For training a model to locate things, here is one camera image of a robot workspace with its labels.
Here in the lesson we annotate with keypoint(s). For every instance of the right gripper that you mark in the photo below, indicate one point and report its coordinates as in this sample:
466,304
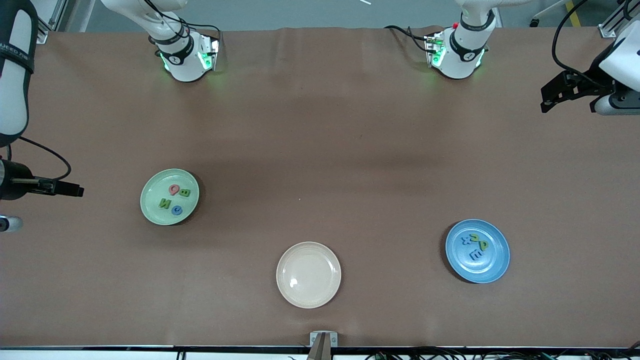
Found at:
15,181

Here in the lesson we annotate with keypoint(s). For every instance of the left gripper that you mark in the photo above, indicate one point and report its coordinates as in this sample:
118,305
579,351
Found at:
584,83

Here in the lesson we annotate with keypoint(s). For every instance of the green letter N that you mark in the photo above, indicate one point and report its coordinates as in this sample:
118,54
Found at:
165,203

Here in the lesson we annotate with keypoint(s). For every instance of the red letter Q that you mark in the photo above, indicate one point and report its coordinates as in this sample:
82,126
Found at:
174,189

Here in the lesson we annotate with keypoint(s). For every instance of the blue letter C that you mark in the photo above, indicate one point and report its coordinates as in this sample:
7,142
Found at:
176,210

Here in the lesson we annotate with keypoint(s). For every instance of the green letter B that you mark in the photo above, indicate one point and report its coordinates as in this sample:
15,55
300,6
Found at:
185,193

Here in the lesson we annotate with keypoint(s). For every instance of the green letter u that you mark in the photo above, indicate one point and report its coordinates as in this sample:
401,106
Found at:
476,236

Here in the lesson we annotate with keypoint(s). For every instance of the green letter p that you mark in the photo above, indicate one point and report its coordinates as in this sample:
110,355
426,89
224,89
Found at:
483,245

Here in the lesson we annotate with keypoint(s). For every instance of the blue letter x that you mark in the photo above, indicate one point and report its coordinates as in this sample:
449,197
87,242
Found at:
466,240

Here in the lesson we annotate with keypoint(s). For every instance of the blue letter E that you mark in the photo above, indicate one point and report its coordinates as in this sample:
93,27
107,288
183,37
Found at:
476,255

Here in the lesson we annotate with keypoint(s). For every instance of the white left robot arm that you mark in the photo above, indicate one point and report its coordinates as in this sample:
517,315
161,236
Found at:
457,62

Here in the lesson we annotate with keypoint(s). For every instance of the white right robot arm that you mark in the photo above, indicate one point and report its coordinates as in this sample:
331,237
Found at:
185,65

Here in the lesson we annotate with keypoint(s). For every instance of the white chair leg with caster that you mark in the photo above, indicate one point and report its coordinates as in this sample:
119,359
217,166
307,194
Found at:
534,22

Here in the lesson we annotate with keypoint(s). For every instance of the green plate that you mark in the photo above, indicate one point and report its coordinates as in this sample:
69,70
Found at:
152,192

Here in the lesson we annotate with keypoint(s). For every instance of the brown table cover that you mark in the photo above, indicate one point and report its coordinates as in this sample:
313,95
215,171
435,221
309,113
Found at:
100,300

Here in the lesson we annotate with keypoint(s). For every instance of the blue plate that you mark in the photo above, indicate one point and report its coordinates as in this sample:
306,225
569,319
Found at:
477,272

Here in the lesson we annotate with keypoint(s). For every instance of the beige plate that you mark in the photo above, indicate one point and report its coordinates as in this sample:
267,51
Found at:
308,275

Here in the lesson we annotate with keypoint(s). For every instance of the aluminium frame rail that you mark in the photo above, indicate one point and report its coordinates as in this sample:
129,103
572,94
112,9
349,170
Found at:
59,12
607,30

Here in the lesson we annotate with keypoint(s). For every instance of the white table edge rail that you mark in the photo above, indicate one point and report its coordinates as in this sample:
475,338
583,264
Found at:
100,356

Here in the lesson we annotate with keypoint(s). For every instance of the tan camera pole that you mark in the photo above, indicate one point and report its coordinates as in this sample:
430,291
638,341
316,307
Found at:
320,350

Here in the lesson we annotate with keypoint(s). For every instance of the grey metal mount bracket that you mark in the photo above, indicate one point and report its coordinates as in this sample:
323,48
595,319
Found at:
334,339

